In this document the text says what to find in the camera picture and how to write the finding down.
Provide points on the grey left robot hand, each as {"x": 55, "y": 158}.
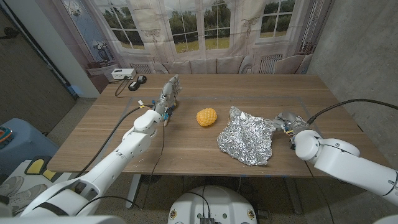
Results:
{"x": 168, "y": 93}

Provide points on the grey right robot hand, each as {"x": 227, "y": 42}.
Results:
{"x": 292, "y": 123}

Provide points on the crinkled aluminum foil sheet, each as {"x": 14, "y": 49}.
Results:
{"x": 245, "y": 140}

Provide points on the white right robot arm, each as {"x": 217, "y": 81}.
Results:
{"x": 342, "y": 161}

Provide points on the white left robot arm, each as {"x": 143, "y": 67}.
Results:
{"x": 124, "y": 152}

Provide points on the colourful striped wooden maraca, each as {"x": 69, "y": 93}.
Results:
{"x": 166, "y": 123}

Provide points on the black power adapter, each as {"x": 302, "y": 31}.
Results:
{"x": 133, "y": 86}
{"x": 141, "y": 79}

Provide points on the white power strip box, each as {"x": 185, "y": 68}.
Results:
{"x": 122, "y": 73}

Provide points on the printed window backdrop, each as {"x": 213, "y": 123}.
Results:
{"x": 202, "y": 37}

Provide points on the grey table leg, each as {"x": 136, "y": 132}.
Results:
{"x": 293, "y": 196}

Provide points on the white table leg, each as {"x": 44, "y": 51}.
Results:
{"x": 133, "y": 189}

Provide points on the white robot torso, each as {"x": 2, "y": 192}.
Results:
{"x": 214, "y": 202}

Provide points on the grey sneaker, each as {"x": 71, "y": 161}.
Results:
{"x": 28, "y": 196}
{"x": 11, "y": 185}

